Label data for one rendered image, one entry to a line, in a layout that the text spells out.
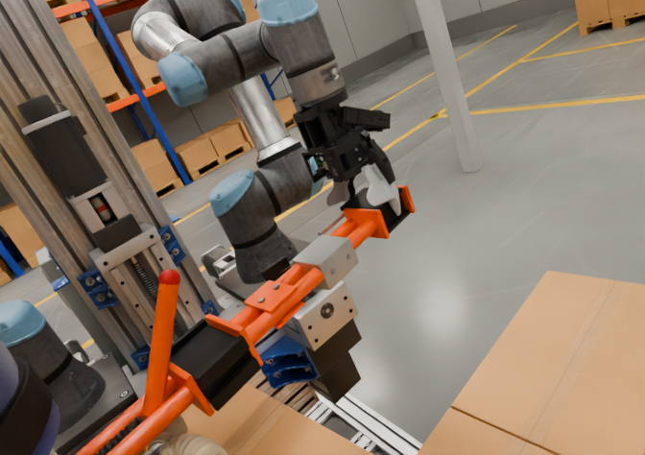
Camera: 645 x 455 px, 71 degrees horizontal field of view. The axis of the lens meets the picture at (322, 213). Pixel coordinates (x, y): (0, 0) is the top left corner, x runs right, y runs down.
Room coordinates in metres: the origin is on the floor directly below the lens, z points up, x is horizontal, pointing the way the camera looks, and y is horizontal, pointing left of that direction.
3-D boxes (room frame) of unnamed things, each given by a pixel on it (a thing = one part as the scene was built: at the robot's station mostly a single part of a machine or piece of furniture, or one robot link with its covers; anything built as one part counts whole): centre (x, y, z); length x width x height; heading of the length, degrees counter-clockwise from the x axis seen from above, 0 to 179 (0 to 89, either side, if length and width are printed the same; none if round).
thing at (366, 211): (0.67, -0.09, 1.20); 0.08 x 0.07 x 0.05; 128
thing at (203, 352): (0.46, 0.19, 1.20); 0.10 x 0.08 x 0.06; 38
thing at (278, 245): (1.00, 0.17, 1.09); 0.15 x 0.15 x 0.10
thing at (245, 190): (1.00, 0.16, 1.20); 0.13 x 0.12 x 0.14; 106
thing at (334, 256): (0.59, 0.02, 1.19); 0.07 x 0.07 x 0.04; 38
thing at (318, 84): (0.67, -0.07, 1.42); 0.08 x 0.08 x 0.05
